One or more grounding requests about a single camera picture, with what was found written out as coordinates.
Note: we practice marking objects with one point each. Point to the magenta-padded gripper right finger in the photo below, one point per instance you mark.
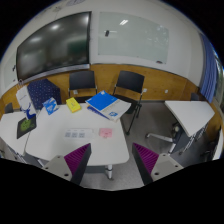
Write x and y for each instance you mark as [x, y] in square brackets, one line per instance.
[148, 160]

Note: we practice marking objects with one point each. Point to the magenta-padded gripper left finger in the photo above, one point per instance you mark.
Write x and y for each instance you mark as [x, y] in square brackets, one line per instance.
[75, 160]

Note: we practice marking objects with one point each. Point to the pink charger block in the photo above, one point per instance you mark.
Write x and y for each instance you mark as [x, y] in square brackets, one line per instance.
[105, 132]

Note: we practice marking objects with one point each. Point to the yellow box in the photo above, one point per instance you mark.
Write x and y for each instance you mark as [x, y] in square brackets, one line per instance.
[73, 104]

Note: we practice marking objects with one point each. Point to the white and blue book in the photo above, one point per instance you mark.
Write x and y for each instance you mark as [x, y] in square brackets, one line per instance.
[120, 108]

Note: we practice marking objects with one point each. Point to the black mouse pad green print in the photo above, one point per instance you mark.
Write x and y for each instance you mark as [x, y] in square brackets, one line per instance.
[26, 126]

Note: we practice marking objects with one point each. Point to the blue tissue box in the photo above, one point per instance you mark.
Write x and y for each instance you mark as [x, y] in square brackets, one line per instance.
[50, 105]

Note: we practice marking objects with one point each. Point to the white side table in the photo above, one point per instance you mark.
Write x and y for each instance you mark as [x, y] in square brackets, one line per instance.
[190, 115]

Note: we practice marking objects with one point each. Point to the blue notebook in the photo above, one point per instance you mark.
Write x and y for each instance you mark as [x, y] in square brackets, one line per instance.
[101, 100]

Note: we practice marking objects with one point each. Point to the dark blue dotted chair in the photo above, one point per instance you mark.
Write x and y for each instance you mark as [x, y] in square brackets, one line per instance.
[43, 91]

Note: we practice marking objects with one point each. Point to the white bag with blue deer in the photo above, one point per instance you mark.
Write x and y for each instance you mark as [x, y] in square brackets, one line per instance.
[24, 98]

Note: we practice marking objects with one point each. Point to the black chair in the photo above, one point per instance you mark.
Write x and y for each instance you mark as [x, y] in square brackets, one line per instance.
[82, 80]
[130, 80]

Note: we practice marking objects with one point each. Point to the dark grey chair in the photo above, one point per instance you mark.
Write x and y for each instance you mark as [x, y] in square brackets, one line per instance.
[9, 107]

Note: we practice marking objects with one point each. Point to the blue curtain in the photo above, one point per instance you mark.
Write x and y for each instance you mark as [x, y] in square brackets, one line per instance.
[209, 70]

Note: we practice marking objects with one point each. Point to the glass whiteboard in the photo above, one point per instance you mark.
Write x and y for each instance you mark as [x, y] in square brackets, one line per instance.
[133, 36]

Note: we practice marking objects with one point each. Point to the black whiteboard eraser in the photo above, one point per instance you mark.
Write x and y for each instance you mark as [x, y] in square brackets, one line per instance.
[107, 33]

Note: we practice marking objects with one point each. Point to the large black wall display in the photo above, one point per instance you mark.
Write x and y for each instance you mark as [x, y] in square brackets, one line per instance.
[53, 45]

